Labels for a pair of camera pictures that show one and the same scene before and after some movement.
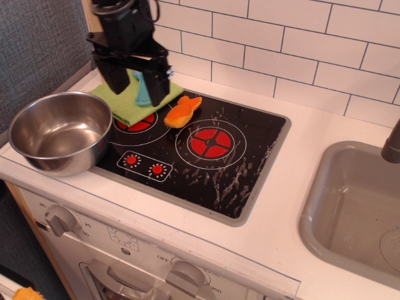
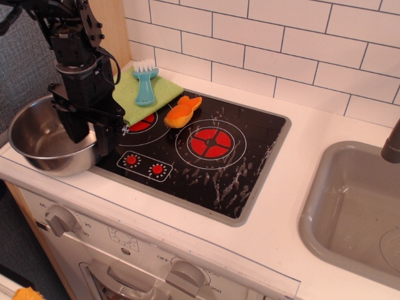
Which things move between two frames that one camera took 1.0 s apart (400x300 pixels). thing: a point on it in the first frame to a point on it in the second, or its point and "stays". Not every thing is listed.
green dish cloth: x=122 y=102 stays
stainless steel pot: x=63 y=134 stays
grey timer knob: x=60 y=219 stays
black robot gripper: x=129 y=37 to x=89 y=88
